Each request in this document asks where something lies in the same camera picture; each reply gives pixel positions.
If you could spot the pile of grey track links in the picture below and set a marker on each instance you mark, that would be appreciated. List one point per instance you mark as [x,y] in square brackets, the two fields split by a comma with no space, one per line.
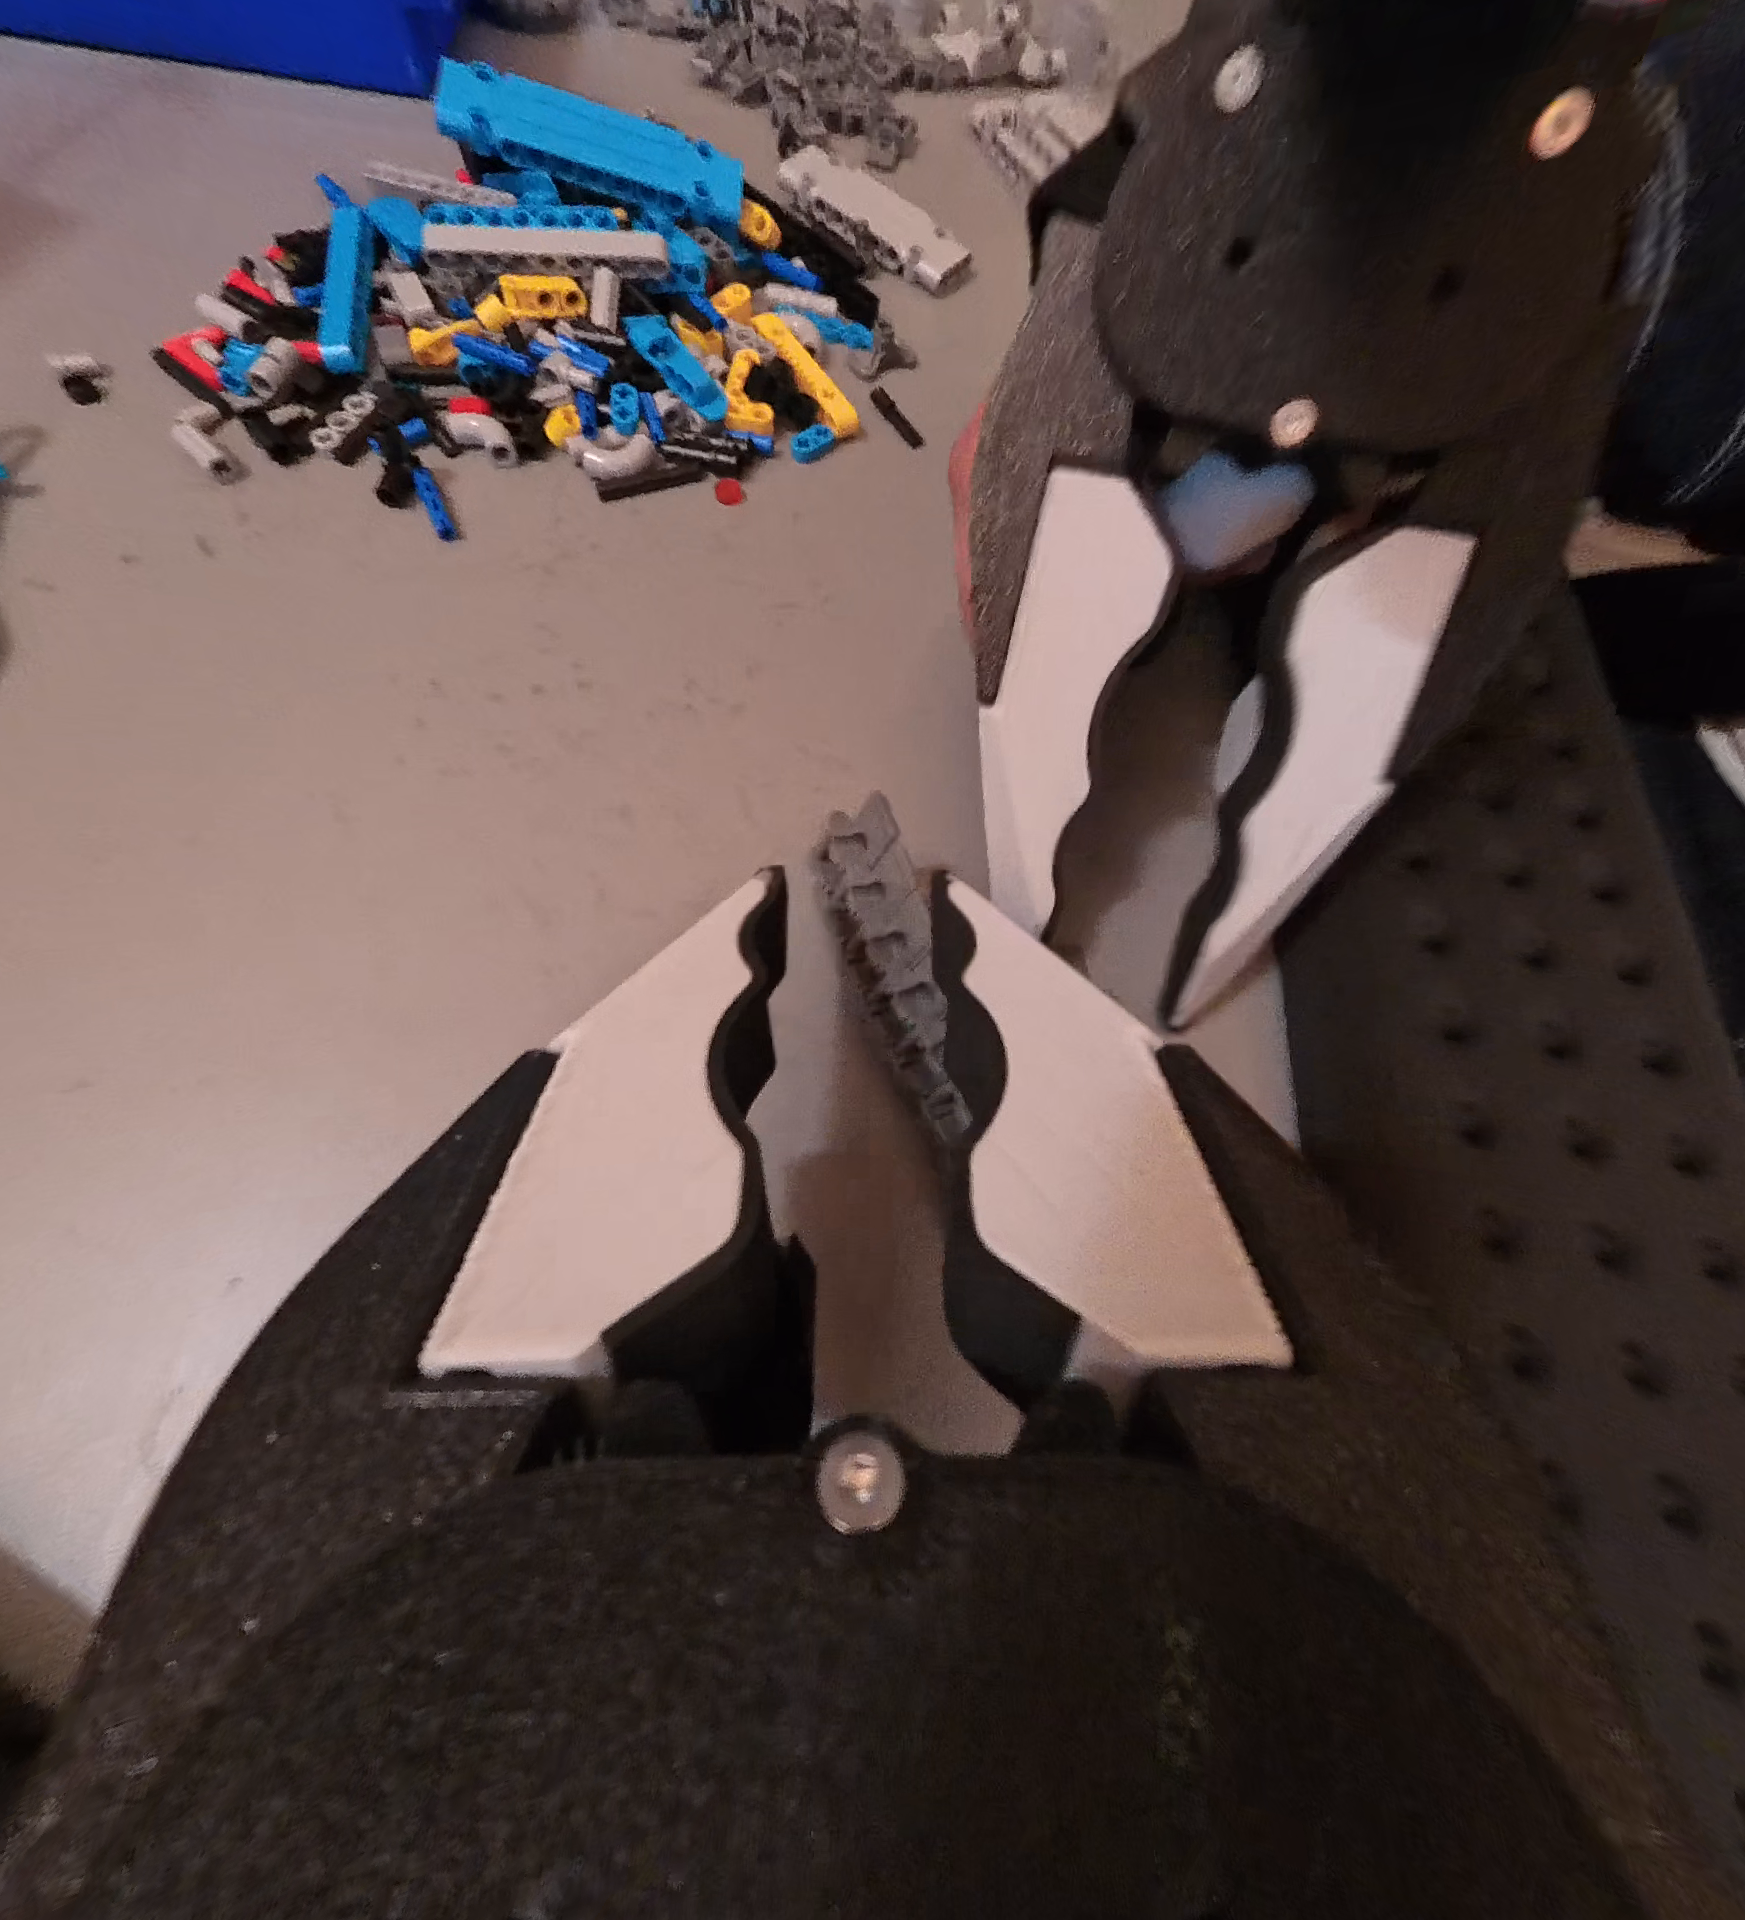
[843,67]

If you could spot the grey rectangular beam frame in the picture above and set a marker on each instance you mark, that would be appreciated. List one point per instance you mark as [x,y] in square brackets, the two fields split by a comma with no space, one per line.
[1038,136]

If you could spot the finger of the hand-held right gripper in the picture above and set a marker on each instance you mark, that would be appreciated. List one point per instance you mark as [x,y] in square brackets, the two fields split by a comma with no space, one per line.
[1352,677]
[1069,630]

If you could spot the black studded pad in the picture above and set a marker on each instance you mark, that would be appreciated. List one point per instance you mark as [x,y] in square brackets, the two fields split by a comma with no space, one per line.
[1563,1201]

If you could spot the person's right forearm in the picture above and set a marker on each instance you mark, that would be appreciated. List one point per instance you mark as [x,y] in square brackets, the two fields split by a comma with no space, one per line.
[1741,300]

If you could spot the light grey technic panel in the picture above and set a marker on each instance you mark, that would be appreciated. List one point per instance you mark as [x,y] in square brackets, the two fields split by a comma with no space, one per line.
[873,226]

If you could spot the small grey connector piece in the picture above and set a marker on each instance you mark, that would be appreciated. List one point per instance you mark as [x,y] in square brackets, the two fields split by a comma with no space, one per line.
[76,373]

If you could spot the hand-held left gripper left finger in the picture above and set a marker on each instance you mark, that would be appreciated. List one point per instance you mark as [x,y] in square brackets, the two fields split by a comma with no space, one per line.
[601,1201]

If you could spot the pile of plastic building pieces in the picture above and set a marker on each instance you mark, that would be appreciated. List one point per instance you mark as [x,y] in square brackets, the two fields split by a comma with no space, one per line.
[541,317]

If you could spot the blue plastic tray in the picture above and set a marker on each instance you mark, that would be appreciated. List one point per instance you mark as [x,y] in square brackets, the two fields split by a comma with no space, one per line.
[303,30]

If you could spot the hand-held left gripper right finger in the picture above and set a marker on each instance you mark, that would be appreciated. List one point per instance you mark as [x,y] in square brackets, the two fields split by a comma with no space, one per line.
[1126,1201]

